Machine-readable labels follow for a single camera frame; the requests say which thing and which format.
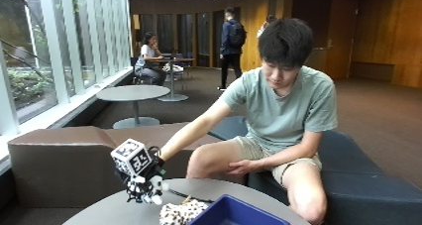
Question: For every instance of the white marker cube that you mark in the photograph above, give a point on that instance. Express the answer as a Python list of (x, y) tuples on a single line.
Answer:
[(131, 157)]

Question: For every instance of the spotted soft toy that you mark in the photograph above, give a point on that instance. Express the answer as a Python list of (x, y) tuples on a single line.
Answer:
[(182, 212)]

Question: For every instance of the black backpack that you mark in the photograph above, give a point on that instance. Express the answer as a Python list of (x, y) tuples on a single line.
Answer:
[(237, 33)]

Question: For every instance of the dark blue sofa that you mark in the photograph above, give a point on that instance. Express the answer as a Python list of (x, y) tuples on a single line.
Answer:
[(364, 185)]

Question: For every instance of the blue chair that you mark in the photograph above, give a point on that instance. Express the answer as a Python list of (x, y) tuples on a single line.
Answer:
[(182, 64), (139, 71)]

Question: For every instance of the round grey cafe table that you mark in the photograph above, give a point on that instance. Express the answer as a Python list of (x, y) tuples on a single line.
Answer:
[(173, 79)]

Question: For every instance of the wooden door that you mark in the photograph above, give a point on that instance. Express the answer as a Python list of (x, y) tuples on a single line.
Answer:
[(335, 36)]

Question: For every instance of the blue plastic bin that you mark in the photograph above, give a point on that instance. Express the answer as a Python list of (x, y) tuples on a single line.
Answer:
[(234, 213)]

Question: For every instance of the round grey side table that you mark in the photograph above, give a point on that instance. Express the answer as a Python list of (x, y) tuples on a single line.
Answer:
[(131, 97)]

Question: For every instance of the the person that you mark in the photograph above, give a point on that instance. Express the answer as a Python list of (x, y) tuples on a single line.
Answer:
[(281, 119)]

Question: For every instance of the wooden bench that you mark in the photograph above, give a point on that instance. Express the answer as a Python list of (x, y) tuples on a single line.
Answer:
[(371, 71)]

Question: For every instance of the brown sofa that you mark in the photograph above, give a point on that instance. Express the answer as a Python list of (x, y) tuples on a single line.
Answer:
[(65, 165)]

